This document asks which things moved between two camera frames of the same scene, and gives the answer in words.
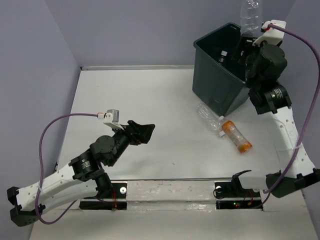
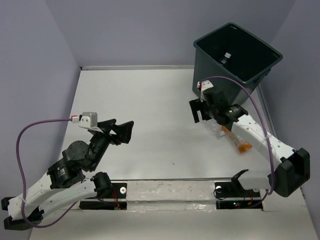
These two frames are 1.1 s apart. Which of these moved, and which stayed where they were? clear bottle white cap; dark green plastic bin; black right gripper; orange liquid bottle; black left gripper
Moved: black right gripper; black left gripper; clear bottle white cap
Stayed: dark green plastic bin; orange liquid bottle
